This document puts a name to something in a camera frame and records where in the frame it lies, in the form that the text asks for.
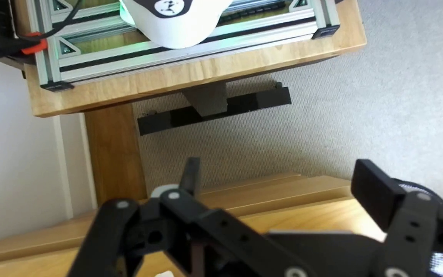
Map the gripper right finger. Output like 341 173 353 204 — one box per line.
350 159 443 277

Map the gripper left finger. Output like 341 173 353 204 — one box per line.
67 157 315 277

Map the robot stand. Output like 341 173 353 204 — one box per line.
12 0 368 205

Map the black clamp with orange grip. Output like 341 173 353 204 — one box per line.
0 0 49 70

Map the black cable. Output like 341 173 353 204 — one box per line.
17 0 85 40

